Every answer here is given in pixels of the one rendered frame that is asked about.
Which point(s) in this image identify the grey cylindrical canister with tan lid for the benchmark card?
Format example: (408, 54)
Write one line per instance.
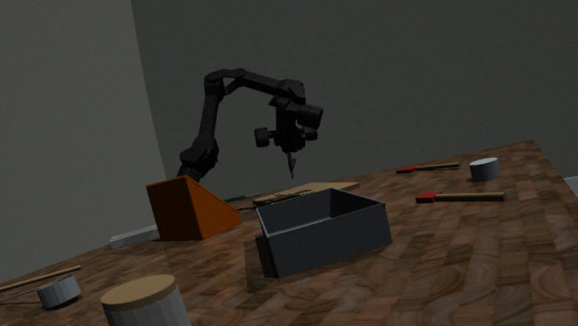
(151, 301)

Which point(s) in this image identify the grey saucepan with long handle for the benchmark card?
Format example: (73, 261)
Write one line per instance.
(57, 292)

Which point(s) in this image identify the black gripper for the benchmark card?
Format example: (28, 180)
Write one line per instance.
(262, 136)

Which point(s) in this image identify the dark grey cylinder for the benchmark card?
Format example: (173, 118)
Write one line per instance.
(485, 169)

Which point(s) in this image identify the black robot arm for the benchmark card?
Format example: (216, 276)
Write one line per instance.
(290, 102)

